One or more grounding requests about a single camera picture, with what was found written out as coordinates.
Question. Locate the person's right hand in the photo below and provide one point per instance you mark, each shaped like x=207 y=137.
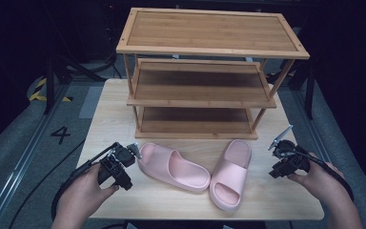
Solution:
x=324 y=181

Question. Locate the black tripod stand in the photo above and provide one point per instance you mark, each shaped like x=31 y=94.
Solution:
x=50 y=86

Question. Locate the person's left hand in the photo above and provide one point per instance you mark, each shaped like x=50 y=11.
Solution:
x=82 y=197

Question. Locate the pink slipper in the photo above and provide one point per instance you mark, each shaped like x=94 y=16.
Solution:
x=171 y=168
x=232 y=176

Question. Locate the wooden three-tier shoe rack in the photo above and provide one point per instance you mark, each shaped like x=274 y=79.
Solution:
x=209 y=31

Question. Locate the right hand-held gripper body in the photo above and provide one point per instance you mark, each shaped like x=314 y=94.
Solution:
x=290 y=157

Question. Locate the grey floor tape patch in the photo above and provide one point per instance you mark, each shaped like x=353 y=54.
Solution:
x=90 y=103

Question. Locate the yellow and black floor tape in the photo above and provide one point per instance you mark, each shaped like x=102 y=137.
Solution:
x=36 y=95

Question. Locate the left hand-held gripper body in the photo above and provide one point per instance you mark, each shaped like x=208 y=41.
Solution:
x=122 y=157

